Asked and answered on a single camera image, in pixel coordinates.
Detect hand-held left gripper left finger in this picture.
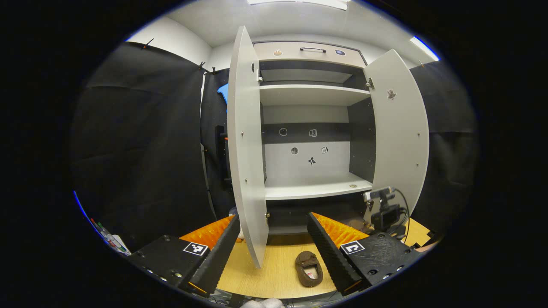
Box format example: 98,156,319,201
128,214,241,298

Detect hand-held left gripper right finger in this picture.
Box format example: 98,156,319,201
306,212,429,296

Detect white cabinet door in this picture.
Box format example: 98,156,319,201
363,49,430,225
227,26,269,269

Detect grey white shoe cabinet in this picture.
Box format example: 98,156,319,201
227,26,430,270

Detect beige cabinet drawer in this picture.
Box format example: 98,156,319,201
253,41,368,68

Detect light wooden platform board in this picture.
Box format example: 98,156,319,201
216,218,433,299

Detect black metal stand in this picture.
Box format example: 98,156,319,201
214,125,234,185

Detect white board with pens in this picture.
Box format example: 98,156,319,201
73,190,131,256

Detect ceiling light panel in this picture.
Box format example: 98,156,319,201
247,0,349,10
410,36,440,62

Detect black cable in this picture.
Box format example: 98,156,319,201
393,188,412,234

